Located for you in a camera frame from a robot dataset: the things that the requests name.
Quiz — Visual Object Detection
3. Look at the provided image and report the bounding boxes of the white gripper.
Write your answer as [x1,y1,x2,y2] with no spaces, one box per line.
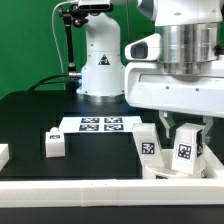
[125,34,224,144]

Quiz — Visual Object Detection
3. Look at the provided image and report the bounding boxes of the white round stool seat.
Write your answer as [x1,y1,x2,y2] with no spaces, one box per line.
[142,149,213,179]

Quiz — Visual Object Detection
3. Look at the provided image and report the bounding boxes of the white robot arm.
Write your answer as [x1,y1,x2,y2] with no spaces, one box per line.
[78,0,224,142]

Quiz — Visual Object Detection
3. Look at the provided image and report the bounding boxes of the white U-shaped obstacle fence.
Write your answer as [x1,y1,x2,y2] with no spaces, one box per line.
[0,149,224,208]

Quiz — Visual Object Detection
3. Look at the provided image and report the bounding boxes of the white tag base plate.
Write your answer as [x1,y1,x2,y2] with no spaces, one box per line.
[59,116,142,133]

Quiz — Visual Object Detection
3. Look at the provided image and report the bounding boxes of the black camera on mount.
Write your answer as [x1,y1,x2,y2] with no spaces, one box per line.
[78,0,113,13]

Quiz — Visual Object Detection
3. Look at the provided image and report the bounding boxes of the black cables on table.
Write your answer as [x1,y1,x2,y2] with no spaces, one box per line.
[27,73,82,92]

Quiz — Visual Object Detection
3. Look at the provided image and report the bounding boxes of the white camera cable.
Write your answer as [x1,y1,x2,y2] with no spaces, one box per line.
[51,0,75,74]

